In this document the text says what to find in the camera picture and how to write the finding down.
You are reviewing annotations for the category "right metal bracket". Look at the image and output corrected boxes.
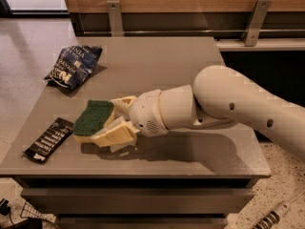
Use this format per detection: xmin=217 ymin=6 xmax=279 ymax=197
xmin=241 ymin=0 xmax=272 ymax=47

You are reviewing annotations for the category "left metal bracket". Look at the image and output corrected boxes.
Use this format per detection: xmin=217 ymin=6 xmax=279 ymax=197
xmin=107 ymin=0 xmax=124 ymax=37

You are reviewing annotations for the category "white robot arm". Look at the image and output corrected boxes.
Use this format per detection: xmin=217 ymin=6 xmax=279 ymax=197
xmin=92 ymin=65 xmax=305 ymax=159

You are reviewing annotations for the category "white power strip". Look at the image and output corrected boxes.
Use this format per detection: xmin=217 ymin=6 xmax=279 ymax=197
xmin=252 ymin=190 xmax=305 ymax=229

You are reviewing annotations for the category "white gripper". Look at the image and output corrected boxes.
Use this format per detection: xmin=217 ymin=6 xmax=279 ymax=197
xmin=91 ymin=90 xmax=168 ymax=148

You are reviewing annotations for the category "blue potato chip bag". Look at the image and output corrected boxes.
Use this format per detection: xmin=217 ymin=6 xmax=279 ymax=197
xmin=45 ymin=45 xmax=103 ymax=90

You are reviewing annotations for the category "grey drawer cabinet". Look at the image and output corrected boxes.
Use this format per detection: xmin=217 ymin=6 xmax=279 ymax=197
xmin=1 ymin=37 xmax=271 ymax=229

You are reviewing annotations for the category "black rxbar chocolate wrapper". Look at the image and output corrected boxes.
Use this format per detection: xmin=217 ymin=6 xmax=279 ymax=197
xmin=24 ymin=117 xmax=73 ymax=164

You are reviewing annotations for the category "green and yellow sponge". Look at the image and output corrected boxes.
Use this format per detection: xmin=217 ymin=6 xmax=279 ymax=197
xmin=73 ymin=100 xmax=115 ymax=143

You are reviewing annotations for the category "metal bracket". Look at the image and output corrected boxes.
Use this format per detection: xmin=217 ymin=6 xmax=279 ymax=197
xmin=241 ymin=0 xmax=272 ymax=47
xmin=107 ymin=0 xmax=124 ymax=37

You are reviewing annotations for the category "black cable plug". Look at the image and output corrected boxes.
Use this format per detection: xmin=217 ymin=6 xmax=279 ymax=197
xmin=0 ymin=198 xmax=13 ymax=224

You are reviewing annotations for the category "black wire basket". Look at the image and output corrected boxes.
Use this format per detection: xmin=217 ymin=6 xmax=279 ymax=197
xmin=20 ymin=201 xmax=56 ymax=222

